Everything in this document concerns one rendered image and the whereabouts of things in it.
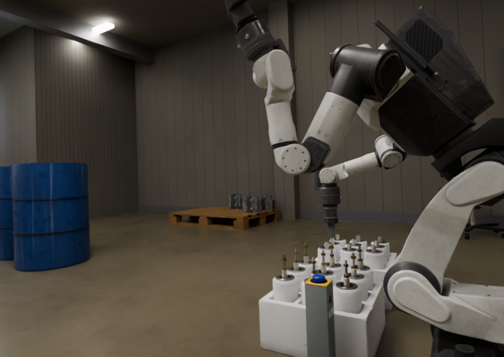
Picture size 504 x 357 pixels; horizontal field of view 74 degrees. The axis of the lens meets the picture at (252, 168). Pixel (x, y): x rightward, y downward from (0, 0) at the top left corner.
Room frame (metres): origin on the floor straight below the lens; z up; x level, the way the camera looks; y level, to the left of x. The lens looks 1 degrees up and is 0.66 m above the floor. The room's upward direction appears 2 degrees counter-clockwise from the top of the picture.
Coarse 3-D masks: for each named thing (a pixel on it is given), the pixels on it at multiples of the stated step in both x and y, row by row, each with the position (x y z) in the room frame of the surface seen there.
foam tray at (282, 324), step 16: (272, 304) 1.23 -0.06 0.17; (288, 304) 1.20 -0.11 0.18; (368, 304) 1.18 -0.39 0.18; (384, 304) 1.40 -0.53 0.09; (272, 320) 1.23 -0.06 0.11; (288, 320) 1.20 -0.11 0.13; (304, 320) 1.17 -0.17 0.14; (336, 320) 1.12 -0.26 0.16; (352, 320) 1.09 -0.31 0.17; (368, 320) 1.10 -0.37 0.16; (384, 320) 1.39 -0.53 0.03; (272, 336) 1.23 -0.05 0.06; (288, 336) 1.20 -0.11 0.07; (304, 336) 1.17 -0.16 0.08; (336, 336) 1.12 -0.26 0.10; (352, 336) 1.09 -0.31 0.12; (368, 336) 1.09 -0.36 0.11; (288, 352) 1.20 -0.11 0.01; (304, 352) 1.17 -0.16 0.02; (336, 352) 1.12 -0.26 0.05; (352, 352) 1.09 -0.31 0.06; (368, 352) 1.08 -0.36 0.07
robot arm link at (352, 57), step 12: (348, 48) 0.81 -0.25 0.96; (360, 48) 0.79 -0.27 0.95; (372, 48) 0.78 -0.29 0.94; (348, 60) 0.79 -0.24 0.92; (360, 60) 0.77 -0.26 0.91; (372, 60) 0.74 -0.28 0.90; (336, 72) 0.83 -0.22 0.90; (348, 72) 0.79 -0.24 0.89; (360, 72) 0.77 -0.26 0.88; (336, 84) 0.80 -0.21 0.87; (348, 84) 0.79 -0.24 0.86; (360, 84) 0.79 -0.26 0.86; (348, 96) 0.79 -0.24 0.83; (360, 96) 0.80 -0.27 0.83
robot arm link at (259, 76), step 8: (256, 40) 0.84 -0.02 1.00; (264, 40) 0.85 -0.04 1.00; (272, 40) 0.86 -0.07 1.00; (280, 40) 0.89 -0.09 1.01; (248, 48) 0.86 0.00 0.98; (256, 48) 0.85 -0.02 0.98; (264, 48) 0.85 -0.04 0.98; (272, 48) 0.87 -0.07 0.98; (280, 48) 0.89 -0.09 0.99; (248, 56) 0.87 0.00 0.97; (256, 56) 0.87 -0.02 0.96; (264, 56) 0.85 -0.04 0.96; (256, 64) 0.88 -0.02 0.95; (264, 64) 0.85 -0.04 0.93; (256, 72) 0.90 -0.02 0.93; (264, 72) 0.87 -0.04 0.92; (256, 80) 0.92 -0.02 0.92; (264, 80) 0.90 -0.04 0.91
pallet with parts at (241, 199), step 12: (240, 204) 4.74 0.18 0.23; (252, 204) 4.23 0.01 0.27; (264, 204) 4.47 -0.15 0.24; (180, 216) 4.61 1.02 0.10; (192, 216) 4.90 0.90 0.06; (204, 216) 4.25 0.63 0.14; (216, 216) 4.14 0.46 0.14; (228, 216) 4.03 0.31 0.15; (240, 216) 3.94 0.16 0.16; (252, 216) 4.06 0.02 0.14; (264, 216) 4.28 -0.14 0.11; (276, 216) 4.52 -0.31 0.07; (228, 228) 4.03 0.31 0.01; (240, 228) 3.93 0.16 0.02
